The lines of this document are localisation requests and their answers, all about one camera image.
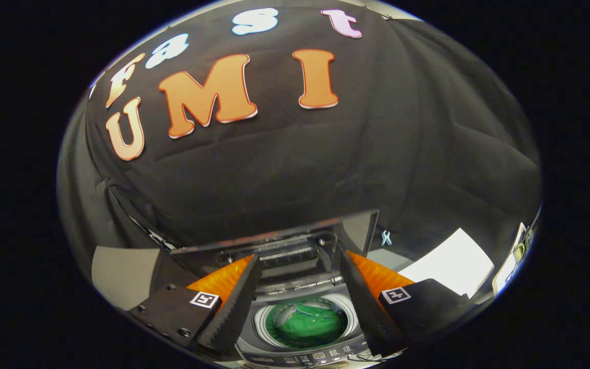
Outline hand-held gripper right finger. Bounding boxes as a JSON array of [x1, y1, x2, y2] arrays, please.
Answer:
[[340, 250, 476, 358]]

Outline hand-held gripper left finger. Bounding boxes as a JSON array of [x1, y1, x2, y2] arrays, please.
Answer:
[[129, 254, 264, 358]]

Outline green polo shirt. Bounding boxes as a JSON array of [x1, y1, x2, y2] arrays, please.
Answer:
[[266, 301, 349, 350]]

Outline white flat board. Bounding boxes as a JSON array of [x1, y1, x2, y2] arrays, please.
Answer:
[[398, 228, 495, 299]]

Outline grey table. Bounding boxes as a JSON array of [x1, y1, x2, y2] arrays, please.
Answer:
[[92, 246, 163, 311]]

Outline black backdrop cloth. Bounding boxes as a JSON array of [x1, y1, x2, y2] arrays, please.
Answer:
[[57, 0, 542, 288]]

